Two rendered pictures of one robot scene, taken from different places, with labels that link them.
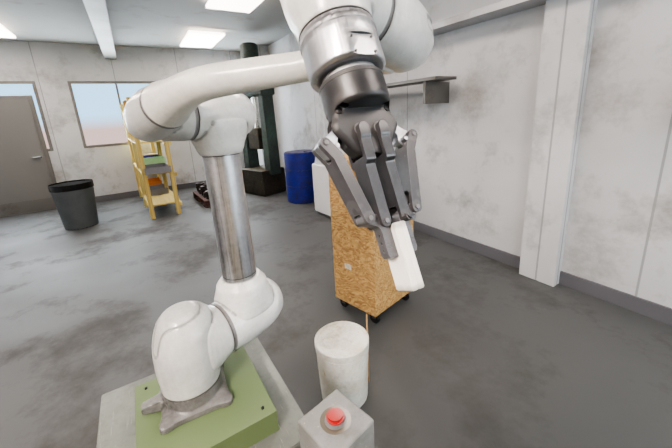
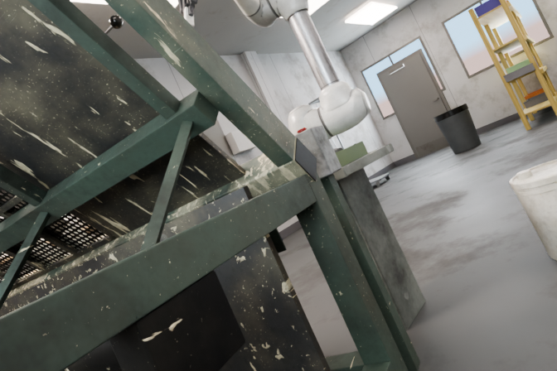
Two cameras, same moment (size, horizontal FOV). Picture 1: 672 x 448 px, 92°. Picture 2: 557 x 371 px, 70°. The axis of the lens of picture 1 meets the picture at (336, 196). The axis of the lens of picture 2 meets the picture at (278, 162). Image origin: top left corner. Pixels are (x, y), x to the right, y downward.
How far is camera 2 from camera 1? 153 cm
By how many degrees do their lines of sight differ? 72
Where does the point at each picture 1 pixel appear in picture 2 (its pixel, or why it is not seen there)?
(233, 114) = not seen: outside the picture
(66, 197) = (446, 123)
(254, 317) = (333, 109)
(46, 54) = (422, 8)
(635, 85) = not seen: outside the picture
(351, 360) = (535, 186)
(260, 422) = not seen: hidden behind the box
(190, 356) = (295, 127)
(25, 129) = (423, 78)
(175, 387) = not seen: hidden behind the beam
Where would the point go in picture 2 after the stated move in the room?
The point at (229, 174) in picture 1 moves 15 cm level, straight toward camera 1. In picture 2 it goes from (297, 25) to (272, 28)
